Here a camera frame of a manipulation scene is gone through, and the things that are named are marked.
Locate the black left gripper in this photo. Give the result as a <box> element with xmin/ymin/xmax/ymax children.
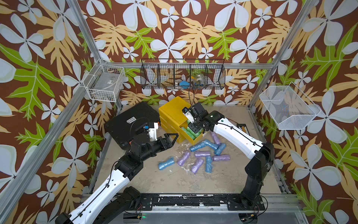
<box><xmin>139</xmin><ymin>133</ymin><xmax>177</xmax><ymax>163</ymax></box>

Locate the green trash bag roll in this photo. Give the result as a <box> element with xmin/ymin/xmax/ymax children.
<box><xmin>181</xmin><ymin>127</ymin><xmax>195</xmax><ymax>140</ymax></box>
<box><xmin>186</xmin><ymin>127</ymin><xmax>200</xmax><ymax>139</ymax></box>

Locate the yellow top drawer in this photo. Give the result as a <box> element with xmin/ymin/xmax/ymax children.
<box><xmin>179</xmin><ymin>123</ymin><xmax>204</xmax><ymax>145</ymax></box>

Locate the blue trash bag roll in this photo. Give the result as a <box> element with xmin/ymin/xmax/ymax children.
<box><xmin>158</xmin><ymin>157</ymin><xmax>175</xmax><ymax>170</ymax></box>
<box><xmin>202</xmin><ymin>139</ymin><xmax>219</xmax><ymax>151</ymax></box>
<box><xmin>214</xmin><ymin>143</ymin><xmax>226</xmax><ymax>155</ymax></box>
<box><xmin>189</xmin><ymin>141</ymin><xmax>206</xmax><ymax>152</ymax></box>
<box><xmin>205</xmin><ymin>156</ymin><xmax>213</xmax><ymax>173</ymax></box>

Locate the purple trash bag roll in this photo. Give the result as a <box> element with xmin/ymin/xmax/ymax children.
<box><xmin>191</xmin><ymin>158</ymin><xmax>204</xmax><ymax>174</ymax></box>
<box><xmin>177</xmin><ymin>151</ymin><xmax>191</xmax><ymax>167</ymax></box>
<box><xmin>211</xmin><ymin>132</ymin><xmax>221</xmax><ymax>146</ymax></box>
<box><xmin>213</xmin><ymin>155</ymin><xmax>231</xmax><ymax>161</ymax></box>
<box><xmin>194</xmin><ymin>151</ymin><xmax>211</xmax><ymax>157</ymax></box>

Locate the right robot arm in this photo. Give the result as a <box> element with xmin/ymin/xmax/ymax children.
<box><xmin>183</xmin><ymin>109</ymin><xmax>274</xmax><ymax>209</ymax></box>

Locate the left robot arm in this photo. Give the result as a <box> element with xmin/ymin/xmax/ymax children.
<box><xmin>55</xmin><ymin>133</ymin><xmax>179</xmax><ymax>224</ymax></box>

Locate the yellow plastic drawer cabinet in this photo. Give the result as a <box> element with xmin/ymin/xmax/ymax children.
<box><xmin>158</xmin><ymin>97</ymin><xmax>190</xmax><ymax>143</ymax></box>

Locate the black parallel charging board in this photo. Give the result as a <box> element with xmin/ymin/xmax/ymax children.
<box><xmin>236</xmin><ymin>124</ymin><xmax>250</xmax><ymax>135</ymax></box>

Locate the clear jar in basket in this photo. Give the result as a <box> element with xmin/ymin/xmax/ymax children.
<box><xmin>193</xmin><ymin>74</ymin><xmax>205</xmax><ymax>87</ymax></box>

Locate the blue object in basket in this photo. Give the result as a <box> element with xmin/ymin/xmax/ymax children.
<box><xmin>180</xmin><ymin>81</ymin><xmax>190</xmax><ymax>89</ymax></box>

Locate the black tool case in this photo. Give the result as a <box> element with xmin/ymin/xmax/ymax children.
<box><xmin>104</xmin><ymin>102</ymin><xmax>160</xmax><ymax>150</ymax></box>

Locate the white mesh basket right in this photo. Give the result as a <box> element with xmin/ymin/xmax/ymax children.
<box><xmin>259</xmin><ymin>82</ymin><xmax>321</xmax><ymax>130</ymax></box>

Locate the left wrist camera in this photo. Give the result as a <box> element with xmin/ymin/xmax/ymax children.
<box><xmin>144</xmin><ymin>122</ymin><xmax>159</xmax><ymax>141</ymax></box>

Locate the black wire basket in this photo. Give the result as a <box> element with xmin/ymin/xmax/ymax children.
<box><xmin>139</xmin><ymin>58</ymin><xmax>226</xmax><ymax>90</ymax></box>

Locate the white wire basket left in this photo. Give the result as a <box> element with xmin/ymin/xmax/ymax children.
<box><xmin>84</xmin><ymin>60</ymin><xmax>125</xmax><ymax>102</ymax></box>

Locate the aluminium frame post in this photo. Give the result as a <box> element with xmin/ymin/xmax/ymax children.
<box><xmin>248</xmin><ymin>0</ymin><xmax>318</xmax><ymax>109</ymax></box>

